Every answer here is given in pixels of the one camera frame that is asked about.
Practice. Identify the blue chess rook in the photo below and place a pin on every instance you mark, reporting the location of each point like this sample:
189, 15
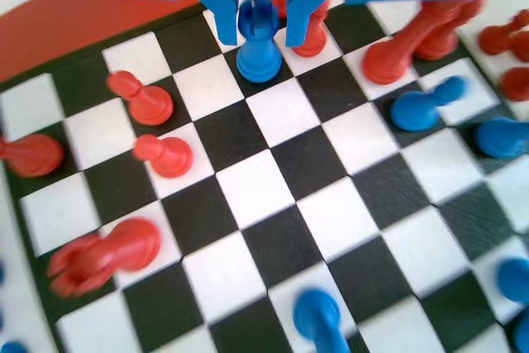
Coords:
258, 51

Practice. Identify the red chess queen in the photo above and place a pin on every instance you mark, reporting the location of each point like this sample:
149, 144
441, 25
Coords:
390, 59

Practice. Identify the blue chess bishop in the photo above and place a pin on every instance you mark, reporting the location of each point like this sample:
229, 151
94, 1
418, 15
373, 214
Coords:
413, 111

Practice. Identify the black and white chessboard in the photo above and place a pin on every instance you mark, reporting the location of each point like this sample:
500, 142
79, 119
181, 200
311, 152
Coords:
252, 187

